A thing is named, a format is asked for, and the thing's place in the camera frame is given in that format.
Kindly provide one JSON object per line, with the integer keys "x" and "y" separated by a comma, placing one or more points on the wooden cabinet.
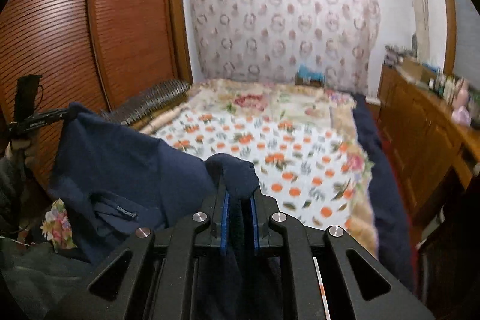
{"x": 420, "y": 132}

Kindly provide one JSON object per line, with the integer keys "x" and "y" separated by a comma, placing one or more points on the navy blanket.
{"x": 386, "y": 192}

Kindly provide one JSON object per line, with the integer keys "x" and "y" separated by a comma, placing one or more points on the navy dotted garment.
{"x": 150, "y": 100}

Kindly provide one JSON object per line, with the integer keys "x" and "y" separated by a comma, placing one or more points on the navy printed T-shirt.
{"x": 123, "y": 162}

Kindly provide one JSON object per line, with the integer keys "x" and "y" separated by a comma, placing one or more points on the small grey fan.
{"x": 414, "y": 41}

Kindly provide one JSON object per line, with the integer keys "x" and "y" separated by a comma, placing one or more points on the person's left hand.
{"x": 20, "y": 147}

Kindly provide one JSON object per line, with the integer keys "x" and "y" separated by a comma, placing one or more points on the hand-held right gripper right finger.
{"x": 257, "y": 226}

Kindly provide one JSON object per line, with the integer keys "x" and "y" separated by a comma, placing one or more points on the pink bottle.
{"x": 463, "y": 93}

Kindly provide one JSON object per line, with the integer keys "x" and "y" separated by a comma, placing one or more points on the dark green cloth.
{"x": 41, "y": 278}

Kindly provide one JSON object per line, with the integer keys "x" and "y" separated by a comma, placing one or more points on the wooden window frame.
{"x": 448, "y": 24}

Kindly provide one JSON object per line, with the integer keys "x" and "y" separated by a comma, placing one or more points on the pink tissue pack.
{"x": 461, "y": 115}

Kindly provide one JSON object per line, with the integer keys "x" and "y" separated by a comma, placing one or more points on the grey window blind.
{"x": 467, "y": 42}

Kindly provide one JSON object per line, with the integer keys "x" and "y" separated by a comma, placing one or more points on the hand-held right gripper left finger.
{"x": 224, "y": 226}

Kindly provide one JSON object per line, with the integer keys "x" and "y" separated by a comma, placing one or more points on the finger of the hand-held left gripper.
{"x": 52, "y": 114}

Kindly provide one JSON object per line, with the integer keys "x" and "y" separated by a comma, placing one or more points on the row of small bottles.
{"x": 446, "y": 85}

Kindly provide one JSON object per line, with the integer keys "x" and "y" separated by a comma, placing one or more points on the open cardboard box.
{"x": 416, "y": 69}

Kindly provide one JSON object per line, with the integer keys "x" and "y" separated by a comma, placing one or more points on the orange print bedsheet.
{"x": 285, "y": 155}

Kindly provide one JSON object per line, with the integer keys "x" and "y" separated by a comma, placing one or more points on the brown slatted wardrobe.
{"x": 123, "y": 24}

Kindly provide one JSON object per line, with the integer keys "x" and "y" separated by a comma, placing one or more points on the small brown box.
{"x": 309, "y": 81}

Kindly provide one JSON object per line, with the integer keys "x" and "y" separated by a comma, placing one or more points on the blue crumpled bag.
{"x": 310, "y": 72}

